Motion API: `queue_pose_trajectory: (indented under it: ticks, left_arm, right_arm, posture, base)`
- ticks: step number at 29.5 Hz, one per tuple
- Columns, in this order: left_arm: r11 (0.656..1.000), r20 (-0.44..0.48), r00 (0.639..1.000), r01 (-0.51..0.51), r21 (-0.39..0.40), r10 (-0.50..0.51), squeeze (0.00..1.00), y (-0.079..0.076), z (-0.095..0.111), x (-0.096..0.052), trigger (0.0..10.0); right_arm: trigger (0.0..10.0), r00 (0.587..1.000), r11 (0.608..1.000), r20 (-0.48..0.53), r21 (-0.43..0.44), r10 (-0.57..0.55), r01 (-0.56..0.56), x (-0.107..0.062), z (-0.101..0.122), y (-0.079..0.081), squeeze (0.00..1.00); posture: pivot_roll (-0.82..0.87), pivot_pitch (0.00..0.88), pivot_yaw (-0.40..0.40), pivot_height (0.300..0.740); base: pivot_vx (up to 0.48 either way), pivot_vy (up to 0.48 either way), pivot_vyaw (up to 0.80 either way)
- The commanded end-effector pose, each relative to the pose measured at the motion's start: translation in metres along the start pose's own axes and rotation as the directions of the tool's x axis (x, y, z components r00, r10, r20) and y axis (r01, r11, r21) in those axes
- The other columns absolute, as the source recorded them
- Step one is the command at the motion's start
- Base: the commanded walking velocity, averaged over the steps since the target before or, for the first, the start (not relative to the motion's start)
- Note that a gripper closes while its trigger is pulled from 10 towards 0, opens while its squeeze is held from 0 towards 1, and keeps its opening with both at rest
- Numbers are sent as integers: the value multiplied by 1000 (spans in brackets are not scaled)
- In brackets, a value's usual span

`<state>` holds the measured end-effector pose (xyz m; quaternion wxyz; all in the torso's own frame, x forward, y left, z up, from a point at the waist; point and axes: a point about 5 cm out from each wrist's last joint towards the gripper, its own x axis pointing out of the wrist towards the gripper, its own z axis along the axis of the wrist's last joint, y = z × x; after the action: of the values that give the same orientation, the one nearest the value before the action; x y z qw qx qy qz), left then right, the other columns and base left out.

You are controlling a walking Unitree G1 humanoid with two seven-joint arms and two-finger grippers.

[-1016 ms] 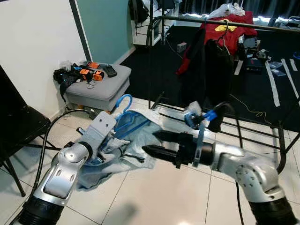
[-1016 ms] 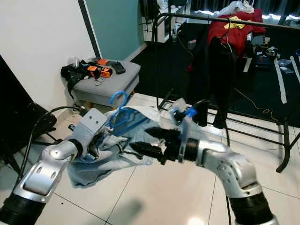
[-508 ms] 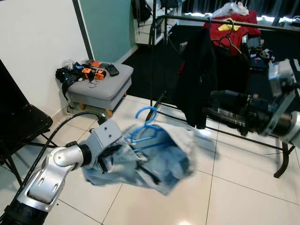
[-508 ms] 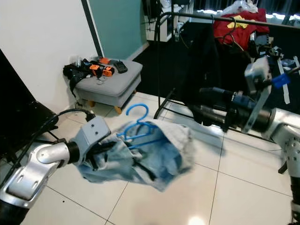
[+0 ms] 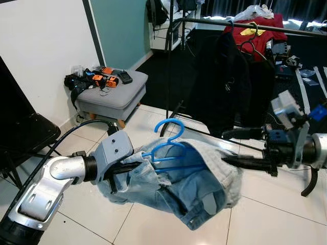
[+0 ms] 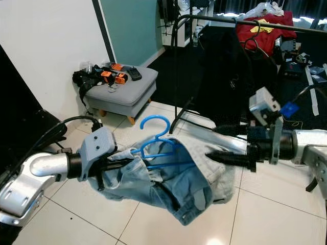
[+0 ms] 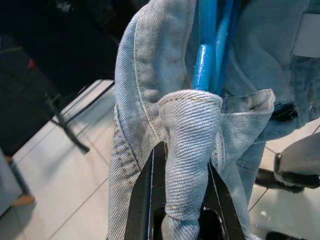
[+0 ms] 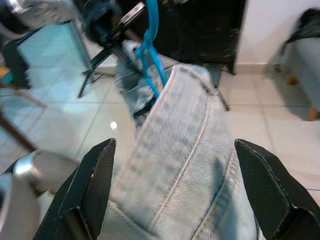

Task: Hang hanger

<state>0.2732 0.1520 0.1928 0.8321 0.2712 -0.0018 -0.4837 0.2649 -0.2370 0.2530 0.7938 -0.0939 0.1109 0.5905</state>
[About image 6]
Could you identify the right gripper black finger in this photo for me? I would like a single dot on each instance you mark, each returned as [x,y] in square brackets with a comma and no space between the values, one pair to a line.
[232,158]
[235,130]

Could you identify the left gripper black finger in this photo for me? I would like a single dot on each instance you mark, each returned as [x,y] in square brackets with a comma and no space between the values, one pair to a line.
[120,164]

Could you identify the light blue denim jeans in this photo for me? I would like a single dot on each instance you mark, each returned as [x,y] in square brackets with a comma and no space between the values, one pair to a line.
[173,178]

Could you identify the blue plastic clothes hanger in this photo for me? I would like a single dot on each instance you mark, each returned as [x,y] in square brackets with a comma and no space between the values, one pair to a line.
[168,122]

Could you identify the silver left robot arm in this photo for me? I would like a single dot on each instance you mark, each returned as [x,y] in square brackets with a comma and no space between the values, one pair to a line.
[30,178]

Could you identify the grey upholstered ottoman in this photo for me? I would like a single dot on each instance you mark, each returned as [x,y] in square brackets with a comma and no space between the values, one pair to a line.
[127,97]

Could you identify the black backdrop panel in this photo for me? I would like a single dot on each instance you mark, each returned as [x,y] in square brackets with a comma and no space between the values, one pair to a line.
[13,87]

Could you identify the orange black tool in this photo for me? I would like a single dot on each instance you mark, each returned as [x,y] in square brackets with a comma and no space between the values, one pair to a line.
[116,66]
[121,78]
[107,75]

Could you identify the black handheld device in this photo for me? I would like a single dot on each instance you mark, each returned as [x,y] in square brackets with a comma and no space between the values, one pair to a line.
[134,73]

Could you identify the clear plastic container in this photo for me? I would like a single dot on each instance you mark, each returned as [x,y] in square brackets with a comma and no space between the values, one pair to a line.
[86,66]

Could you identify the red shirt yellow print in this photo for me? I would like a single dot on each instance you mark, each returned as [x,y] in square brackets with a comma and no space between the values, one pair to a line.
[273,33]

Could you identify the white cabinet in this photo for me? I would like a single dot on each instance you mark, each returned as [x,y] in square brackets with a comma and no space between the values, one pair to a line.
[176,34]

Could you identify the black metal clothes rack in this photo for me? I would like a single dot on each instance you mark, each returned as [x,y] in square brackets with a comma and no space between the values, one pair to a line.
[296,25]

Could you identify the white crumpled cloth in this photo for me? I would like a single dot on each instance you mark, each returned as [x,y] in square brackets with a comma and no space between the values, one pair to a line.
[265,10]

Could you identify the black backpack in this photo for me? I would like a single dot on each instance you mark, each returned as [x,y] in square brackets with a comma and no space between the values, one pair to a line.
[168,10]

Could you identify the dark striped curtain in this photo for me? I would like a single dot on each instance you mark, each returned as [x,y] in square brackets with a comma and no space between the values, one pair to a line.
[306,7]

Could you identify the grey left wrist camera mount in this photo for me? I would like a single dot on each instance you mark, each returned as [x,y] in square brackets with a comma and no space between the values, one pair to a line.
[99,145]

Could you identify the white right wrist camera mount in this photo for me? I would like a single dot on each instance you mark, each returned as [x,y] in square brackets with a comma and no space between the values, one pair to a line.
[265,104]

